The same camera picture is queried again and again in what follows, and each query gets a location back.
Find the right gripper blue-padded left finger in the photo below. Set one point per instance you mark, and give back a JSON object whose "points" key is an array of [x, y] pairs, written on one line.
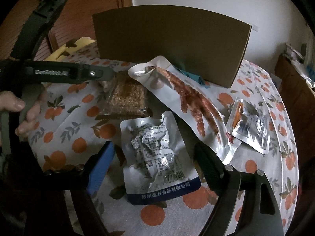
{"points": [[98, 165]]}

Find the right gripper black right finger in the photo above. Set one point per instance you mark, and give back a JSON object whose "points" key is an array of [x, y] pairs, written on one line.
{"points": [[222, 179]]}

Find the silver foil snack pouch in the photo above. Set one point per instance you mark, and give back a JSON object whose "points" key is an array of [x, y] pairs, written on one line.
{"points": [[158, 166]]}

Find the small silver orange-label pouch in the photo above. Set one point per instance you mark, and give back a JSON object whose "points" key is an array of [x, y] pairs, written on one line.
{"points": [[249, 125]]}

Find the clear brown cracker pack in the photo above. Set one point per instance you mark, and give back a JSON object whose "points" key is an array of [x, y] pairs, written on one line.
{"points": [[125, 98]]}

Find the white chicken-feet snack pouch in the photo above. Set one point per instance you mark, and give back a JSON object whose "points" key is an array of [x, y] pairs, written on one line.
{"points": [[191, 101]]}

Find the teal candy wrapper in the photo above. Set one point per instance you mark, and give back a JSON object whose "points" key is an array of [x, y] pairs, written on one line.
{"points": [[194, 77]]}

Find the yellow pillow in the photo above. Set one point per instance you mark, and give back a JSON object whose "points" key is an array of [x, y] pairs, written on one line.
{"points": [[68, 48]]}

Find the orange-print white bedsheet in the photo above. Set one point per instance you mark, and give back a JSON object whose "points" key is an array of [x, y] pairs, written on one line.
{"points": [[70, 129]]}

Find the wooden wardrobe door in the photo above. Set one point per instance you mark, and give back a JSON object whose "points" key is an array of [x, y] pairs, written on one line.
{"points": [[74, 22]]}

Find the wooden desk by window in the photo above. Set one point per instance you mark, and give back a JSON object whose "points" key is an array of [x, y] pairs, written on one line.
{"points": [[298, 100]]}

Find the brown cardboard box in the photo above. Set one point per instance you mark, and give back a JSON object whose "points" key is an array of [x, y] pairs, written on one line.
{"points": [[201, 42]]}

